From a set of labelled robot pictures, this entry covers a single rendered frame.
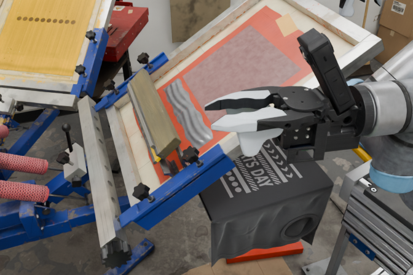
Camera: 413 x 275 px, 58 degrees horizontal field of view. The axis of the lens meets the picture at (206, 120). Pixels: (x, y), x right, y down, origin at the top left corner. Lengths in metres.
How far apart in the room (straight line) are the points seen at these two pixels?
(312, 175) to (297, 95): 0.98
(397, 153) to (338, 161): 2.41
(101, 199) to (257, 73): 0.58
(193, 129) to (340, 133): 0.67
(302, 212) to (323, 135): 0.98
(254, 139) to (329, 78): 0.12
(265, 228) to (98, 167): 0.65
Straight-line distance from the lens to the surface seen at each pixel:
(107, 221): 1.04
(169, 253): 2.36
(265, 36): 1.28
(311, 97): 0.51
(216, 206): 1.32
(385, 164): 0.64
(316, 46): 0.46
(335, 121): 0.53
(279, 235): 1.54
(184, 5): 3.20
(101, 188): 1.12
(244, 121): 0.45
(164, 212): 1.04
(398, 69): 0.71
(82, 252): 2.46
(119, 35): 2.13
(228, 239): 1.42
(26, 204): 1.32
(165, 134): 1.04
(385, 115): 0.54
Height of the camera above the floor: 1.96
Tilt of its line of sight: 37 degrees down
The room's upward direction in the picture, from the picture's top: straight up
